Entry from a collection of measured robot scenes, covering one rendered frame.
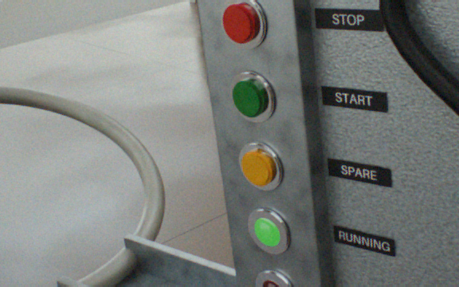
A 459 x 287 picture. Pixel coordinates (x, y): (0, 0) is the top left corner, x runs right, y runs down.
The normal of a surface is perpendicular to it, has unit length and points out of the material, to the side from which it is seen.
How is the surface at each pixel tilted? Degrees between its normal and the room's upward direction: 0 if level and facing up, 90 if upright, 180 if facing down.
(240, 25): 90
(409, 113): 90
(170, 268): 90
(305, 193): 90
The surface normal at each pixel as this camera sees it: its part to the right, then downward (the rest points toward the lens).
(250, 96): -0.60, 0.34
